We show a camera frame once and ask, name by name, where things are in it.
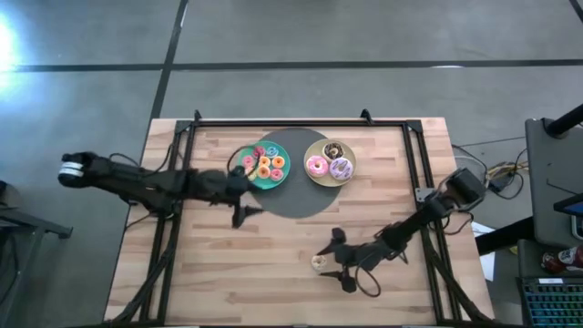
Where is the backlit keyboard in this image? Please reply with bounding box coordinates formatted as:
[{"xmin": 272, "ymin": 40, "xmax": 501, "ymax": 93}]
[{"xmin": 518, "ymin": 276, "xmax": 583, "ymax": 328}]

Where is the black metal stand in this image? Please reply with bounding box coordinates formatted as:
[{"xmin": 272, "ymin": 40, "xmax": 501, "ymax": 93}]
[{"xmin": 0, "ymin": 179, "xmax": 74, "ymax": 328}]

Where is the teal plate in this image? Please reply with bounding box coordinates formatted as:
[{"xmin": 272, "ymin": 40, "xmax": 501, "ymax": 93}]
[{"xmin": 236, "ymin": 140, "xmax": 292, "ymax": 191}]

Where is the black pole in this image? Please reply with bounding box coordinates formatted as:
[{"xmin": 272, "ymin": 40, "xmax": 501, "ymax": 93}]
[{"xmin": 545, "ymin": 103, "xmax": 583, "ymax": 138}]

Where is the dark grey desk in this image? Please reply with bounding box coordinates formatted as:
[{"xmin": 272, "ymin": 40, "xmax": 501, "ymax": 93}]
[{"xmin": 517, "ymin": 239, "xmax": 583, "ymax": 328}]

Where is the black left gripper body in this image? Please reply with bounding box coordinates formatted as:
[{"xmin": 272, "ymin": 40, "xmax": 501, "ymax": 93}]
[{"xmin": 225, "ymin": 166, "xmax": 251, "ymax": 230}]

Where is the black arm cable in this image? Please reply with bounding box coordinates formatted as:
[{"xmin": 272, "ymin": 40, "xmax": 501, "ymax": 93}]
[
  {"xmin": 353, "ymin": 263, "xmax": 382, "ymax": 299},
  {"xmin": 108, "ymin": 143, "xmax": 256, "ymax": 179}
]

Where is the grey round mat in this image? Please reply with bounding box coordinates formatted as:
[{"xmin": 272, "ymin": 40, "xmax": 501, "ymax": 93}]
[{"xmin": 248, "ymin": 127, "xmax": 343, "ymax": 219}]

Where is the white paper sheet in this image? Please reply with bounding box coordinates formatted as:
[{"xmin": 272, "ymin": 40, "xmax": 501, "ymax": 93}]
[{"xmin": 471, "ymin": 220, "xmax": 496, "ymax": 282}]

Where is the tan plate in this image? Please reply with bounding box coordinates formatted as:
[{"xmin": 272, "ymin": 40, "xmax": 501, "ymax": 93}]
[{"xmin": 303, "ymin": 138, "xmax": 357, "ymax": 189}]

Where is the large chocolate frosted donut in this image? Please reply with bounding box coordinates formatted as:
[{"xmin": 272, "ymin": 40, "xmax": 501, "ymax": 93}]
[{"xmin": 322, "ymin": 141, "xmax": 346, "ymax": 161}]

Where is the large purple frosted donut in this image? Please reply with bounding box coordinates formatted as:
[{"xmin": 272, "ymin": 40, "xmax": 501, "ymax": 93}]
[{"xmin": 328, "ymin": 157, "xmax": 354, "ymax": 182}]

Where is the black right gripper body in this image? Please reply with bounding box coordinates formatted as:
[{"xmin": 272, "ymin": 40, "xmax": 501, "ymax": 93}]
[{"xmin": 330, "ymin": 226, "xmax": 380, "ymax": 294}]

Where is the black power adapter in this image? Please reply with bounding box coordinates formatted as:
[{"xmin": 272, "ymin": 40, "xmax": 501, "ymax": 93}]
[{"xmin": 489, "ymin": 172, "xmax": 516, "ymax": 192}]

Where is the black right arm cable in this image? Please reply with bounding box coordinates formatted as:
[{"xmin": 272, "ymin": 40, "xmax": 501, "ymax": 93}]
[{"xmin": 353, "ymin": 263, "xmax": 382, "ymax": 299}]

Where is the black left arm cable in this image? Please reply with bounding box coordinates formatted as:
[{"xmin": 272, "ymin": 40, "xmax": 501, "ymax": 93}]
[{"xmin": 108, "ymin": 143, "xmax": 256, "ymax": 179}]

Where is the large pink frosted donut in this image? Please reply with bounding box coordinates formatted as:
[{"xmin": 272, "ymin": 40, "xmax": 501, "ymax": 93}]
[{"xmin": 305, "ymin": 154, "xmax": 330, "ymax": 179}]

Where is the black tablet screen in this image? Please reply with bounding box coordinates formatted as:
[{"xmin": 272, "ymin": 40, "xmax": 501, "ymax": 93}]
[{"xmin": 553, "ymin": 193, "xmax": 583, "ymax": 241}]

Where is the glass bottle with label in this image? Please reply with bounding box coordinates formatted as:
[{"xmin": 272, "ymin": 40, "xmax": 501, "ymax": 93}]
[{"xmin": 540, "ymin": 245, "xmax": 583, "ymax": 274}]

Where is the black beam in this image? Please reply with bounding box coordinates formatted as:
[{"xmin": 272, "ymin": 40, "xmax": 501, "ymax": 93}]
[{"xmin": 475, "ymin": 216, "xmax": 535, "ymax": 257}]

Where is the black metal table frame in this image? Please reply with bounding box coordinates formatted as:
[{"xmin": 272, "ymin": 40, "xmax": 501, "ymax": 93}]
[{"xmin": 107, "ymin": 108, "xmax": 497, "ymax": 328}]

